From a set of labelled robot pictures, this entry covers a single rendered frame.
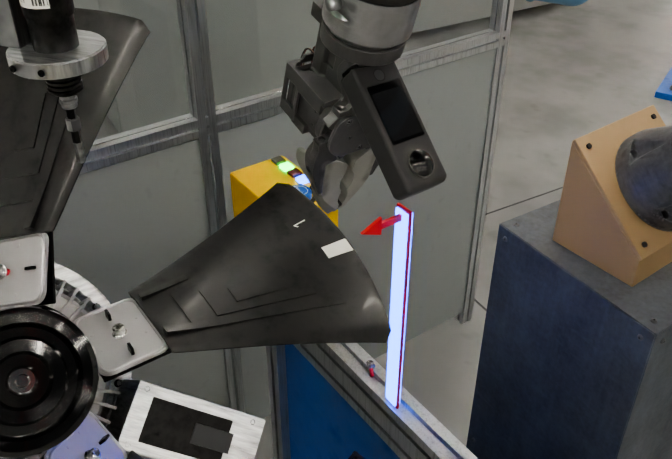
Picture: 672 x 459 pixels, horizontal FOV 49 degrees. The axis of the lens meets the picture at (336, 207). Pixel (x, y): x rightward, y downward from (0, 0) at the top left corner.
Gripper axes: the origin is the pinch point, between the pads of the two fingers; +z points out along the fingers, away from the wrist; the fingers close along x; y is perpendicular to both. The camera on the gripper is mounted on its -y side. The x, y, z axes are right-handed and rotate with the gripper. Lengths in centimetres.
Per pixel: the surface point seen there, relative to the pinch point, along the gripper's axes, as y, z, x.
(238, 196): 30.1, 32.2, -8.7
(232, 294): -0.6, 6.9, 11.5
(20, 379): -2.6, 2.8, 32.1
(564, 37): 182, 186, -343
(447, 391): 15, 136, -81
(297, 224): 4.7, 7.5, 0.4
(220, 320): -2.8, 6.8, 14.0
